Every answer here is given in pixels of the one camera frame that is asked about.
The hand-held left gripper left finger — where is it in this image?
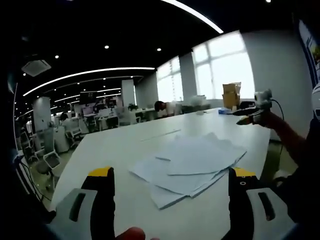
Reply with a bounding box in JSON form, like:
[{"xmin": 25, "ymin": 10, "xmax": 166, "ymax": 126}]
[{"xmin": 48, "ymin": 166, "xmax": 116, "ymax": 240}]

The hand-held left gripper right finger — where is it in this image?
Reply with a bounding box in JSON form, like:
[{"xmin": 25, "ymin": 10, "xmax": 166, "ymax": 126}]
[{"xmin": 221, "ymin": 166, "xmax": 297, "ymax": 240}]

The stack of printing papers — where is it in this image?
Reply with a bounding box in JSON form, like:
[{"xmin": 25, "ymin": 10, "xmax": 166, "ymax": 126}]
[{"xmin": 128, "ymin": 131, "xmax": 248, "ymax": 210}]

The person's left hand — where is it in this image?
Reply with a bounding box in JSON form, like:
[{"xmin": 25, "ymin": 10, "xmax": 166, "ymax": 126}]
[{"xmin": 116, "ymin": 226, "xmax": 161, "ymax": 240}]

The brown cardboard box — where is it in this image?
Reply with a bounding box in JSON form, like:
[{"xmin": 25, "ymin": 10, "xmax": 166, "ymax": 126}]
[{"xmin": 221, "ymin": 81, "xmax": 243, "ymax": 110}]

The clear plastic bag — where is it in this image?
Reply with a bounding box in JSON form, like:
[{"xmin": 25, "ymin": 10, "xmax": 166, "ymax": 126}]
[{"xmin": 190, "ymin": 94, "xmax": 208, "ymax": 107}]

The large window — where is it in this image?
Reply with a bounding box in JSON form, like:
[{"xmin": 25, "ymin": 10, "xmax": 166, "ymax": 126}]
[
  {"xmin": 156, "ymin": 56, "xmax": 185, "ymax": 103},
  {"xmin": 191, "ymin": 31, "xmax": 256, "ymax": 100}
]

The white worn device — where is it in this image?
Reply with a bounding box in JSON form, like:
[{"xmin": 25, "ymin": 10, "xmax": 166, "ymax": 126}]
[{"xmin": 311, "ymin": 82, "xmax": 320, "ymax": 118}]

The white mesh office chair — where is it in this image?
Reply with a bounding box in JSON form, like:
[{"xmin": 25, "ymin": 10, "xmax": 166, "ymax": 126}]
[
  {"xmin": 42, "ymin": 152, "xmax": 61, "ymax": 192},
  {"xmin": 19, "ymin": 131, "xmax": 38, "ymax": 161}
]

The white table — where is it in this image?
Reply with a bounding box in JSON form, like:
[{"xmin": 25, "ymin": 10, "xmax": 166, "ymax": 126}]
[{"xmin": 49, "ymin": 107, "xmax": 273, "ymax": 240}]

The person's dark top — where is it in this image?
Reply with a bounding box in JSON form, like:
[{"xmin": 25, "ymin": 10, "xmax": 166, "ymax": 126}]
[{"xmin": 273, "ymin": 116, "xmax": 320, "ymax": 231}]

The long ceiling light strip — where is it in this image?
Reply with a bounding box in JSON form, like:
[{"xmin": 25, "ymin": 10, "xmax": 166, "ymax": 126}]
[{"xmin": 161, "ymin": 0, "xmax": 224, "ymax": 34}]

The curved ceiling light strip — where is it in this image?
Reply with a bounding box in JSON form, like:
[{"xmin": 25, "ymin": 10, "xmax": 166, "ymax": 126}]
[{"xmin": 22, "ymin": 66, "xmax": 156, "ymax": 97}]

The ceiling air conditioner unit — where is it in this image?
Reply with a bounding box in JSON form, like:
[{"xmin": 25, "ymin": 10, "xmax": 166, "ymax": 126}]
[{"xmin": 21, "ymin": 59, "xmax": 52, "ymax": 77}]

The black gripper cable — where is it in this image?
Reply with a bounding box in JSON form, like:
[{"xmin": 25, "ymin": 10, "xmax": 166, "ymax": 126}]
[{"xmin": 271, "ymin": 98, "xmax": 286, "ymax": 161}]

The blue white wall poster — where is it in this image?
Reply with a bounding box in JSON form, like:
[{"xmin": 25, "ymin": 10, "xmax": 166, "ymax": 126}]
[{"xmin": 297, "ymin": 19, "xmax": 320, "ymax": 88}]

